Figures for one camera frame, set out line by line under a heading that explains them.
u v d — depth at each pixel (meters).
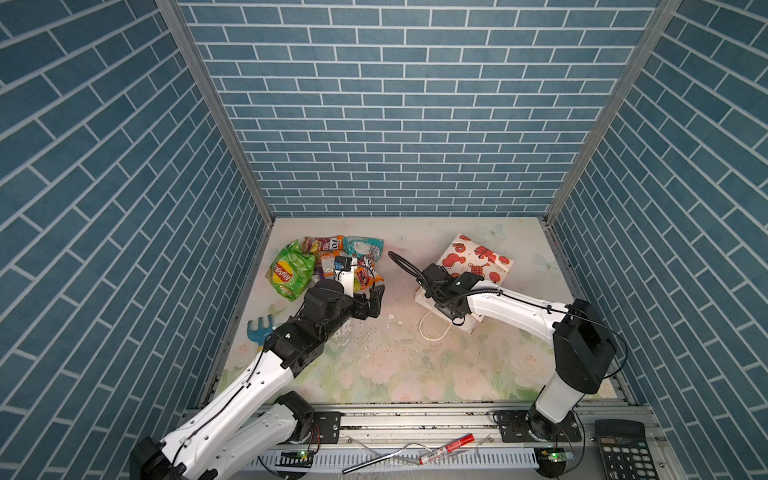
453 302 0.61
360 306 0.64
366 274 0.99
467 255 0.94
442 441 0.74
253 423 0.56
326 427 0.74
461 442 0.71
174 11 0.69
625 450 0.69
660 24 0.73
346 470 0.68
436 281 0.68
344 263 0.62
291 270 0.94
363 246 1.05
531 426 0.67
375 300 0.65
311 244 1.08
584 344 0.46
